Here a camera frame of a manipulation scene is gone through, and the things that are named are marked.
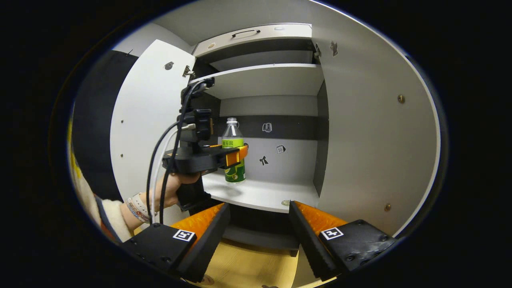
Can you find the black backdrop cloth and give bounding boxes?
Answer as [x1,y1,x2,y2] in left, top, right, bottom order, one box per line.
[72,50,138,202]

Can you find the beaded bracelet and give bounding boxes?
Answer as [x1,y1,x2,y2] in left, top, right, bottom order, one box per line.
[126,198,149,224]

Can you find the white cabinet shelf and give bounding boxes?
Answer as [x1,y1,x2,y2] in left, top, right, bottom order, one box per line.
[190,64,324,100]

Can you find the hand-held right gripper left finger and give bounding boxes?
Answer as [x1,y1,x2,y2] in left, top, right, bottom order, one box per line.
[120,203,231,282]

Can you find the white cabinet door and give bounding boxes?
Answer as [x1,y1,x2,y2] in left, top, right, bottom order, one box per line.
[110,39,196,224]
[312,0,440,236]

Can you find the black cable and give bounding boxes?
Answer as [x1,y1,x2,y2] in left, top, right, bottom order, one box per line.
[146,80,212,224]

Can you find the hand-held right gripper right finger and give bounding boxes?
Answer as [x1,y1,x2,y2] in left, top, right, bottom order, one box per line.
[289,201,398,282]

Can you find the white and grey cabinet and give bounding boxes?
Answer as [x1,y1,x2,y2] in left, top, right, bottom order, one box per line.
[188,23,330,256]

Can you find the clear bottle with green label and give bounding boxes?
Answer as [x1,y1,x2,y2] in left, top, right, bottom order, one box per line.
[221,117,246,184]

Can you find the white cable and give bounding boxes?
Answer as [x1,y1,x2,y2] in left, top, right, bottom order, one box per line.
[151,124,196,224]

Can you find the white wristwatch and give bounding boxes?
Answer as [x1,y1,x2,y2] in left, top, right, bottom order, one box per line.
[131,193,150,218]

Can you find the beige cabinet drawer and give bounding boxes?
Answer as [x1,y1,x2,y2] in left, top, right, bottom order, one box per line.
[193,23,312,58]

